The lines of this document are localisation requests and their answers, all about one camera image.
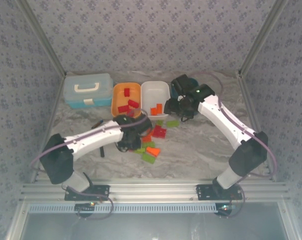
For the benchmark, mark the small red lego brick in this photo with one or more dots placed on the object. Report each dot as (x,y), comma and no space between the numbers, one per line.
(131,113)

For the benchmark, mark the long orange lego brick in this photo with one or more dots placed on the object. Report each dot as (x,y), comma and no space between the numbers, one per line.
(154,111)
(160,107)

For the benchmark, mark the orange lego wedge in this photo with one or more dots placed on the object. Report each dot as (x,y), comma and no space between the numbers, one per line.
(153,151)

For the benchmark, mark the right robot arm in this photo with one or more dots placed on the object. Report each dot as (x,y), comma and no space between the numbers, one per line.
(223,117)

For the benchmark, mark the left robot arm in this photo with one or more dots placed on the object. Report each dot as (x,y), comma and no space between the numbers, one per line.
(96,137)

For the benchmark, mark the dark green plastic container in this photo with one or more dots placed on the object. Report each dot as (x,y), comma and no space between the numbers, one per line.
(172,92)

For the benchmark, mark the small green lego brick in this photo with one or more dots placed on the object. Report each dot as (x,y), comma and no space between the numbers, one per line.
(159,123)

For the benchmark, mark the white plastic container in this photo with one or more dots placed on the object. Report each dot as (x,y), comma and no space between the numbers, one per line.
(154,95)

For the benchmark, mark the large red lego piece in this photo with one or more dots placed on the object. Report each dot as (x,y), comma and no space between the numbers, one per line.
(160,131)

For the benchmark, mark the orange plastic container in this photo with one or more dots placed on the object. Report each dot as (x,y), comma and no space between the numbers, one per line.
(119,100)

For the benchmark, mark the dark blue pen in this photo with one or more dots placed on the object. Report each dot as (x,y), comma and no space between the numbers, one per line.
(97,124)

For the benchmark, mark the light blue storage box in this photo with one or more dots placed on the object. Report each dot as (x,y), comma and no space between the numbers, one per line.
(88,90)

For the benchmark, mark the small circuit board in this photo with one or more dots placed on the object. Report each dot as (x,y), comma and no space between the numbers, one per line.
(84,207)
(225,208)

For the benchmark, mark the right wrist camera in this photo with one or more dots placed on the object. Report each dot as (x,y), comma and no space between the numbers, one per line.
(183,85)

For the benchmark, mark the aluminium frame rail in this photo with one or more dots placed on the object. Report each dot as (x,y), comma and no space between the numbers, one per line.
(151,190)

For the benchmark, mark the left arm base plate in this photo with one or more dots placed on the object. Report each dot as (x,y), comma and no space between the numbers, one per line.
(96,192)

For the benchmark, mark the aluminium side rail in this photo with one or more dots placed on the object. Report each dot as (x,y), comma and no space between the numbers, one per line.
(58,96)
(246,95)

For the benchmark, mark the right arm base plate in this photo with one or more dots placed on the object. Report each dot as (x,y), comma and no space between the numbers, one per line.
(206,192)

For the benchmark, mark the aluminium frame post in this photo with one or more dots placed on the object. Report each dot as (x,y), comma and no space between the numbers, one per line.
(262,37)
(46,37)

